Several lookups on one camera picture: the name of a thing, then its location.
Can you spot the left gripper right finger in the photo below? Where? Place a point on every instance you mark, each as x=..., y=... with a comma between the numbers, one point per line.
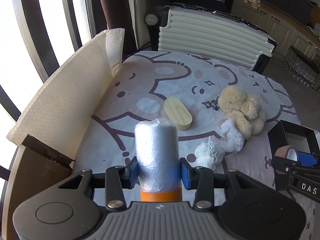
x=200, y=179

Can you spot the metal keychain clasp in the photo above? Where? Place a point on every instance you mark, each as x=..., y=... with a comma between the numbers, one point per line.
x=215, y=104

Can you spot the white paper towel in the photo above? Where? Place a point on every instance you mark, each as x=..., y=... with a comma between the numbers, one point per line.
x=114, y=42

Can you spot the white ribbed suitcase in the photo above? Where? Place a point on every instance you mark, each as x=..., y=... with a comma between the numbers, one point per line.
x=196, y=30

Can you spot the cartoon bear bed sheet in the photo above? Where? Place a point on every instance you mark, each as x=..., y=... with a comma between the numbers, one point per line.
x=184, y=88

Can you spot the beige plush teddy bear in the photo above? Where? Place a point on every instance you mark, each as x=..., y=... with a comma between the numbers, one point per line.
x=249, y=117

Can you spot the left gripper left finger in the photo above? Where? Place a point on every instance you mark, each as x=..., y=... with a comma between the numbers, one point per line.
x=118, y=178

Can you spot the brown curtain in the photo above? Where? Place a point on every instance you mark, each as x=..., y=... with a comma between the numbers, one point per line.
x=118, y=15

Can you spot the brown tape roll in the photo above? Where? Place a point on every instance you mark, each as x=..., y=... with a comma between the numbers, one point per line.
x=285, y=156

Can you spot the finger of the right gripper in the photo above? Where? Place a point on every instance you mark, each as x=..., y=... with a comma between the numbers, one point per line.
x=307, y=159
x=285, y=167

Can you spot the black cardboard box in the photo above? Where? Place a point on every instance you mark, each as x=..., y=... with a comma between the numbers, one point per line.
x=303, y=139

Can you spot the cream kitchen cabinets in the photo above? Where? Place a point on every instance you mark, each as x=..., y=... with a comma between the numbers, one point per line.
x=285, y=31

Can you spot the plastic bag roll orange core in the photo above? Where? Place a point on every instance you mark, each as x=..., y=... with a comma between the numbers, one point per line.
x=158, y=159

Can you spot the pack of water bottles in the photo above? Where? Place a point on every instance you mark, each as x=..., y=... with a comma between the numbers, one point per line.
x=302, y=66

